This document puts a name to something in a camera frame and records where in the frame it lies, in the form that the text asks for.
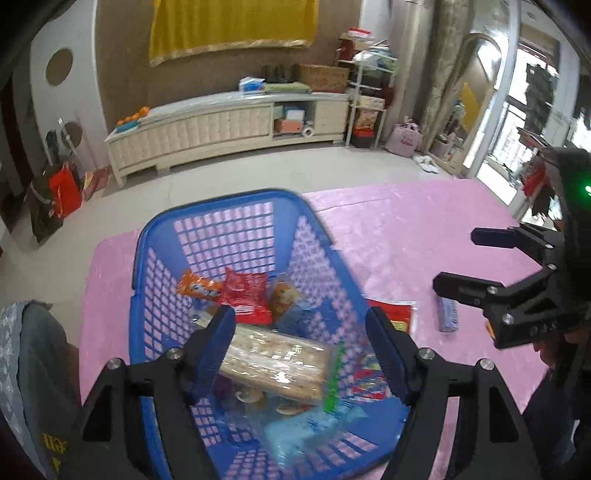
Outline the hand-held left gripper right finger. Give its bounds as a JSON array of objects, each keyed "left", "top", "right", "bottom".
[{"left": 365, "top": 306, "right": 543, "bottom": 480}]

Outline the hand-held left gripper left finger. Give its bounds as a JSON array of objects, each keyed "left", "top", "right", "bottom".
[{"left": 62, "top": 305, "right": 237, "bottom": 480}]

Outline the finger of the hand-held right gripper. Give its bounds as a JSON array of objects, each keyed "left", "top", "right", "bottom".
[
  {"left": 471, "top": 224, "right": 561, "bottom": 268},
  {"left": 433, "top": 271, "right": 509, "bottom": 315}
]

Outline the green-edged cracker packet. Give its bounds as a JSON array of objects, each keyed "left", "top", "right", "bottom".
[{"left": 191, "top": 309, "right": 345, "bottom": 414}]

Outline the light blue cartoon pastry packet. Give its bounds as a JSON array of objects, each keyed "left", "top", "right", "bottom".
[{"left": 235, "top": 388, "right": 370, "bottom": 467}]

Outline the blue plastic basket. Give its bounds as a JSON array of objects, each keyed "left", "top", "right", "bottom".
[{"left": 128, "top": 188, "right": 416, "bottom": 480}]

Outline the colourful striped snack packet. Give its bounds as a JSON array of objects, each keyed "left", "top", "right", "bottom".
[{"left": 346, "top": 353, "right": 393, "bottom": 402}]

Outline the purple grape snack packet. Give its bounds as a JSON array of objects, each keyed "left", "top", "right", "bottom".
[{"left": 436, "top": 295, "right": 461, "bottom": 334}]

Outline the red clear-edged snack packet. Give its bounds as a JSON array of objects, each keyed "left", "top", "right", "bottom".
[{"left": 367, "top": 298, "right": 416, "bottom": 333}]

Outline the orange snack packet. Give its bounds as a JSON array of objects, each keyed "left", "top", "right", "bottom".
[{"left": 177, "top": 269, "right": 225, "bottom": 302}]

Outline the red crinkled snack packet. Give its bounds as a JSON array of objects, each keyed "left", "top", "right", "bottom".
[{"left": 219, "top": 267, "right": 273, "bottom": 326}]

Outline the pink quilted cloth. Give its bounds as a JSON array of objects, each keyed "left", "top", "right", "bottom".
[{"left": 78, "top": 178, "right": 566, "bottom": 480}]

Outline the blue egg-yolk pastry packet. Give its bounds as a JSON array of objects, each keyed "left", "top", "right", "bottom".
[{"left": 268, "top": 274, "right": 315, "bottom": 330}]

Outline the pink tote bag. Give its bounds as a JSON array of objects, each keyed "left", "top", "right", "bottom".
[{"left": 385, "top": 117, "right": 422, "bottom": 158}]

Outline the arched standing mirror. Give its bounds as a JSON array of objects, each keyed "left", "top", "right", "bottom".
[{"left": 450, "top": 28, "right": 509, "bottom": 178}]

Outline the clothes drying rack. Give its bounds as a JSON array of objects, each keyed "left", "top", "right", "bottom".
[{"left": 522, "top": 60, "right": 591, "bottom": 217}]

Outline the printed snack bag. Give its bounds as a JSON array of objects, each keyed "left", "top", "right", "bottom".
[{"left": 355, "top": 109, "right": 382, "bottom": 131}]

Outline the beige patterned curtain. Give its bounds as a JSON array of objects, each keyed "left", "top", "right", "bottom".
[{"left": 418, "top": 0, "right": 476, "bottom": 144}]

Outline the white metal shelf rack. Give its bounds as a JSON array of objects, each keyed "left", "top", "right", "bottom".
[{"left": 335, "top": 30, "right": 398, "bottom": 148}]

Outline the person's grey clothing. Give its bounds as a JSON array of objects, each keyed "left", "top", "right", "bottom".
[{"left": 0, "top": 300, "right": 84, "bottom": 480}]

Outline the cream padded low cabinet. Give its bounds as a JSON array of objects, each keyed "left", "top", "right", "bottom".
[{"left": 104, "top": 91, "right": 352, "bottom": 188}]

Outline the red paper bag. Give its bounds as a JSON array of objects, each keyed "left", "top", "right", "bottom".
[{"left": 48, "top": 164, "right": 84, "bottom": 219}]

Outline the dark bag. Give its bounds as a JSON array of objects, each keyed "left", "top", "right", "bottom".
[{"left": 28, "top": 178, "right": 63, "bottom": 243}]

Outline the cardboard box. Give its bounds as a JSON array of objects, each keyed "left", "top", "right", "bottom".
[{"left": 295, "top": 64, "right": 350, "bottom": 93}]

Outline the bunch of oranges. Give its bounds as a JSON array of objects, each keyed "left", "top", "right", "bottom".
[{"left": 115, "top": 106, "right": 151, "bottom": 127}]

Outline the green folded cloth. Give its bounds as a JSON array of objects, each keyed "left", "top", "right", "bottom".
[{"left": 263, "top": 82, "right": 312, "bottom": 94}]

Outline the round brown wall disc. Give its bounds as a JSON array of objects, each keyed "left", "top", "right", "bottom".
[{"left": 45, "top": 47, "right": 75, "bottom": 87}]

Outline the yellow fringed wall cloth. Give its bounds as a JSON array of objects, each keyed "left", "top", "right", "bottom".
[{"left": 148, "top": 0, "right": 319, "bottom": 68}]

